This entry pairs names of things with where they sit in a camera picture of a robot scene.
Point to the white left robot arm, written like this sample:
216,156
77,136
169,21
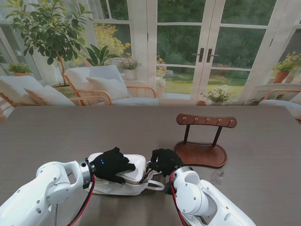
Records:
35,193

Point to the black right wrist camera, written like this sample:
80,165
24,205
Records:
168,188

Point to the white zip pouch bag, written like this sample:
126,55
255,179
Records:
117,188

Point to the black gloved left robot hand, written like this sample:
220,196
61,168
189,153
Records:
110,164

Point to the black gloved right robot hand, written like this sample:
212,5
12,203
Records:
168,161

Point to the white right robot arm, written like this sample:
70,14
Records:
195,195

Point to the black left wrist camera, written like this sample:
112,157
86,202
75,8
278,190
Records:
86,184

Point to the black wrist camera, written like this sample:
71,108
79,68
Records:
168,188
86,184

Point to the printed sunroom backdrop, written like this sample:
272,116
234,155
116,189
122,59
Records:
178,47

